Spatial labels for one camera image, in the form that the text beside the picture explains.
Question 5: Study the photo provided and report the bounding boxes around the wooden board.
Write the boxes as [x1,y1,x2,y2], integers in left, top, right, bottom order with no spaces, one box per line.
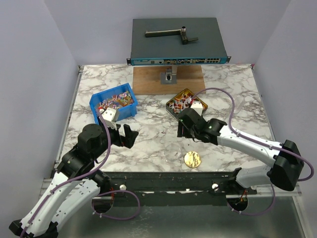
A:
[132,65,206,95]

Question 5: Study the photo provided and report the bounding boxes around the square tin of lollipops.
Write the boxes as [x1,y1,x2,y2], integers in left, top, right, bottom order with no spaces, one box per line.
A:
[165,89,208,120]

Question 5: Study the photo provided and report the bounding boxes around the grey network switch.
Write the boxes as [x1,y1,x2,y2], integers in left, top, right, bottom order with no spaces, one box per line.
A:
[127,17,231,66]

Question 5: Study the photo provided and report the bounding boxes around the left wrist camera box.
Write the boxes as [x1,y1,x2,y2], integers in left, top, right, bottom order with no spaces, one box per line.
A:
[102,107,119,130]

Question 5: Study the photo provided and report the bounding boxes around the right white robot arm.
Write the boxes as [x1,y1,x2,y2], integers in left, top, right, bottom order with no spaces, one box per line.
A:
[177,108,304,194]

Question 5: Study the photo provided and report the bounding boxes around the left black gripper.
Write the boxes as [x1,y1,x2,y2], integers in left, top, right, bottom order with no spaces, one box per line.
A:
[93,116,139,159]

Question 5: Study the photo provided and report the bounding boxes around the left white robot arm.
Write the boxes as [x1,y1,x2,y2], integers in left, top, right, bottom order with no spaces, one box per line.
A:
[9,123,139,238]

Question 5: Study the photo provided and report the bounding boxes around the purple cable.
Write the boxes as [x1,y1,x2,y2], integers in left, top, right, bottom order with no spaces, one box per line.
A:
[193,88,315,216]
[18,113,141,238]

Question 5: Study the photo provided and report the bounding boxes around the blue plastic candy bin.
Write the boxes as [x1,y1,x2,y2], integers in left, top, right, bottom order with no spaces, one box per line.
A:
[89,83,138,123]

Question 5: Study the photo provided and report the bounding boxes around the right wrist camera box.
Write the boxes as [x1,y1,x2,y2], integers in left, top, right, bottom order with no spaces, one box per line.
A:
[190,101,204,116]

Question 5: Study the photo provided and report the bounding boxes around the clear glass jar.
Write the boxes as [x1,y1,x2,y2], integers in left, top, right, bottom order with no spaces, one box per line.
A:
[163,144,182,163]

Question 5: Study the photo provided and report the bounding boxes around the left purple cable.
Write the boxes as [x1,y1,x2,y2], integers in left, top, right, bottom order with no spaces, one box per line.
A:
[18,113,141,238]

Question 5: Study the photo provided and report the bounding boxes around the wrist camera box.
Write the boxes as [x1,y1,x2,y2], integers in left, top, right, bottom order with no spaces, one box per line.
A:
[190,101,204,116]
[102,107,119,130]

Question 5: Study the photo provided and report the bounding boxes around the grey metal stand base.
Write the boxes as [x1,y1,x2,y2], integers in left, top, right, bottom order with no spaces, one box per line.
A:
[160,65,177,84]

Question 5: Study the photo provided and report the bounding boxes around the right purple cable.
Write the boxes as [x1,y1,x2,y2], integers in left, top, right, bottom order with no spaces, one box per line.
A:
[193,88,315,216]

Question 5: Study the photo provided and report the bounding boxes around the clear plastic scoop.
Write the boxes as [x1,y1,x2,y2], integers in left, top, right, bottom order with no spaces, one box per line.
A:
[234,97,246,115]

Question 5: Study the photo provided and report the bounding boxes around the gold jar lid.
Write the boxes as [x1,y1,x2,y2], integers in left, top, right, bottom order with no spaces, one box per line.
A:
[184,151,201,168]

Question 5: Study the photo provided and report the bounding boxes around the black front mounting rail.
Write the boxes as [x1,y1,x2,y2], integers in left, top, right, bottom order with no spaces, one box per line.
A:
[51,171,273,208]

